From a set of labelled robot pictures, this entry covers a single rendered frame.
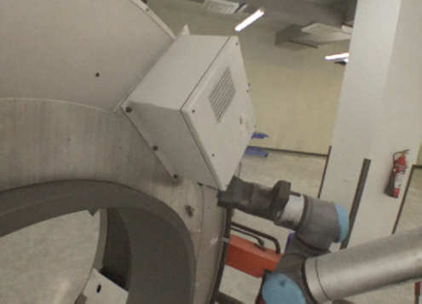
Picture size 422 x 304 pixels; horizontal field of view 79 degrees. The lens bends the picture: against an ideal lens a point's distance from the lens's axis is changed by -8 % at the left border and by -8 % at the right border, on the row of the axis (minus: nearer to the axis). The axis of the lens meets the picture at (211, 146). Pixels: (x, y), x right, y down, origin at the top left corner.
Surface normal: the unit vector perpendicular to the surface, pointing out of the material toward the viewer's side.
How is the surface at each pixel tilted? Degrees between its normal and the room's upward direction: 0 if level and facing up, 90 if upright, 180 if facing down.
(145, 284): 87
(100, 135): 90
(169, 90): 48
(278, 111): 90
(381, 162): 90
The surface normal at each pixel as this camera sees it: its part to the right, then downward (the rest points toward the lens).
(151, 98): -0.26, -0.59
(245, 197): 0.00, -0.55
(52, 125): 0.87, 0.22
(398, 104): 0.18, 0.21
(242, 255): -0.48, 0.09
